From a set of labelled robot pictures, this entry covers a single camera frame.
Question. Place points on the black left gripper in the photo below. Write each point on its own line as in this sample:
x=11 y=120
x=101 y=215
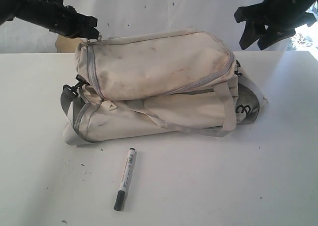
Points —
x=62 y=20

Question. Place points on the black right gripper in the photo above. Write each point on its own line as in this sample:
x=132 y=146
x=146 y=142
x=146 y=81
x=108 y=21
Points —
x=272 y=12

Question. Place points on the white canvas duffel bag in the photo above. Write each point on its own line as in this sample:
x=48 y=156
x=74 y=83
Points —
x=182 y=81

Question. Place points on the white marker with black cap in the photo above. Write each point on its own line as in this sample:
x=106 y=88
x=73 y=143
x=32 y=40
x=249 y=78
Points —
x=125 y=180

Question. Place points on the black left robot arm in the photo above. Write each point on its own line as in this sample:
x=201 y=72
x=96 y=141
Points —
x=11 y=9

